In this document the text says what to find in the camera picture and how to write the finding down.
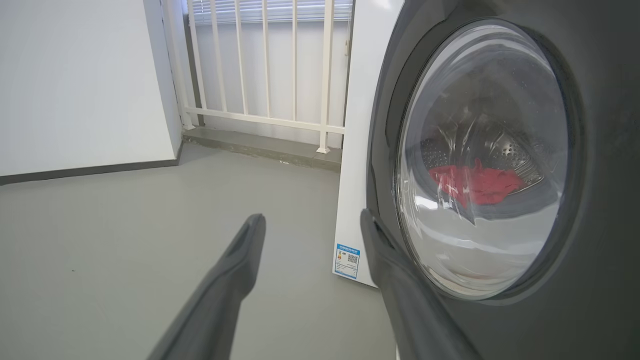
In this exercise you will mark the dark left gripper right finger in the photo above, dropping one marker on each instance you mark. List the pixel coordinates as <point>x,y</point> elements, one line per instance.
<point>410,310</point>

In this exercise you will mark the blue energy label sticker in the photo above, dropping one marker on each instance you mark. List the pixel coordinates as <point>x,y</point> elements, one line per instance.
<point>346,261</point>

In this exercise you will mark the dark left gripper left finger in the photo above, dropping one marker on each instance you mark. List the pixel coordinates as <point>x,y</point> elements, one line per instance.
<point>220,300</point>

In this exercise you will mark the black round washer door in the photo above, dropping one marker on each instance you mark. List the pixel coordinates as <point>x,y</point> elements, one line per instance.
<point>600,250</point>

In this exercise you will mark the grey concrete ledge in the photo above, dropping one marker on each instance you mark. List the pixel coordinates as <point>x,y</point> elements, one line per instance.
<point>260,147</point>

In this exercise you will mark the red garment with white stripes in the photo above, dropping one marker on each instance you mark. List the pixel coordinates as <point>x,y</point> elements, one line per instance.
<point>480,185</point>

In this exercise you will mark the white metal railing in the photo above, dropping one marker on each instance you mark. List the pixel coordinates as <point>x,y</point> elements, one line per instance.
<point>325,75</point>

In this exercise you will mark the white front-load washing machine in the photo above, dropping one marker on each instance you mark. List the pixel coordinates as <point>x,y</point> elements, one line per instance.
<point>360,150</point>

